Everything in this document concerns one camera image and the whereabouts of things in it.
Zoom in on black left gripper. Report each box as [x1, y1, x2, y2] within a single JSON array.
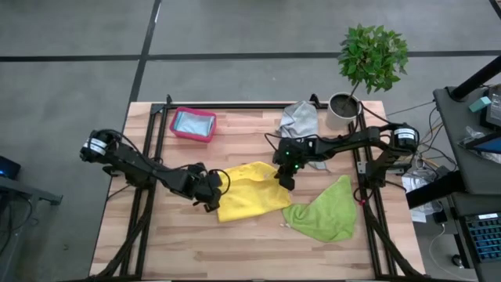
[[179, 163, 223, 214]]

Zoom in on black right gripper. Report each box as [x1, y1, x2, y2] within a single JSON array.
[[272, 138, 315, 181]]

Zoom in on yellow microfiber towel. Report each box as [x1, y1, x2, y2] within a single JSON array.
[[216, 161, 293, 224]]

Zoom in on light blue microfiber towel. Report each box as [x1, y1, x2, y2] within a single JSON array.
[[172, 110, 216, 138]]

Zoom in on grey microfiber towel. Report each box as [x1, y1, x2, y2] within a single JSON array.
[[276, 99, 328, 172]]

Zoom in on green microfiber towel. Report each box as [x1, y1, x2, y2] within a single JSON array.
[[282, 174, 358, 244]]

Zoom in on pink plastic bin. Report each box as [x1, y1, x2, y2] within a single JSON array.
[[168, 106, 218, 144]]

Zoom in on white papers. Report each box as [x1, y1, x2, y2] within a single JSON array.
[[400, 173, 434, 225]]

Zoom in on green potted tree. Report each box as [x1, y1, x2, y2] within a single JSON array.
[[325, 23, 410, 132]]

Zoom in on grey metal bench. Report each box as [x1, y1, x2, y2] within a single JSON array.
[[0, 175, 64, 282]]

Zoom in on grey side desk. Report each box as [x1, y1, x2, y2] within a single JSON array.
[[431, 85, 501, 282]]

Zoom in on black device blue light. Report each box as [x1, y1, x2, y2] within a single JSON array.
[[0, 155, 22, 181]]

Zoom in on black tablet blue screen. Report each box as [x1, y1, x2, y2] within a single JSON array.
[[463, 132, 501, 156]]

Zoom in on small teal box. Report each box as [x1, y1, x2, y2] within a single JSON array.
[[467, 96, 492, 114]]

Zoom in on backlit colourful keyboard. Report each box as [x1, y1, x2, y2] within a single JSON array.
[[463, 211, 501, 265]]

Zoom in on black metal pole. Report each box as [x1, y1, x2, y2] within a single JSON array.
[[449, 54, 501, 102]]

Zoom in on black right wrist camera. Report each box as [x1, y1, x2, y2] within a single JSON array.
[[278, 172, 296, 192]]

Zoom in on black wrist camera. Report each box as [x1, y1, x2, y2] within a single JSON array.
[[278, 172, 296, 192], [207, 170, 225, 193]]

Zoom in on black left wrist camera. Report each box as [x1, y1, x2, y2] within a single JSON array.
[[207, 170, 225, 193]]

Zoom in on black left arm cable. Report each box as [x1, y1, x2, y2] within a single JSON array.
[[208, 168, 232, 197]]

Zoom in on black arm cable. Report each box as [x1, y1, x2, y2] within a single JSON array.
[[265, 132, 315, 152], [208, 168, 232, 197]]

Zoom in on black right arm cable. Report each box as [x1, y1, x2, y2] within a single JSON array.
[[265, 132, 315, 152]]

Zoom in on black aluminium table frame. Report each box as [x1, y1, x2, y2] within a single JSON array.
[[88, 93, 428, 282]]

